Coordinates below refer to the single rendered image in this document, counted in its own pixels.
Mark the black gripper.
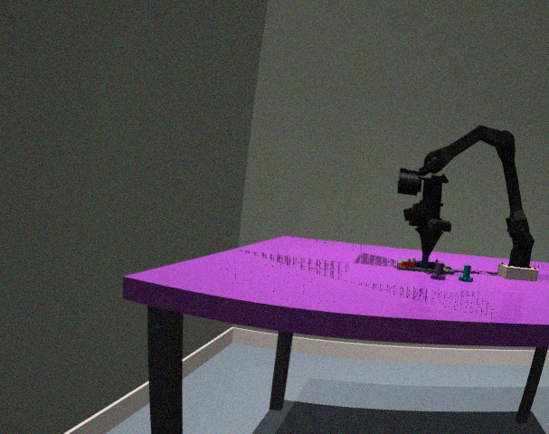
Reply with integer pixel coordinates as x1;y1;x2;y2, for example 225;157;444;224
409;196;451;256

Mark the blue gear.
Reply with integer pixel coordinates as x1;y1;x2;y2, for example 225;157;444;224
414;250;435;268

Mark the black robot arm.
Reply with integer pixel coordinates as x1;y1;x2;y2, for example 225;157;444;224
398;125;535;269

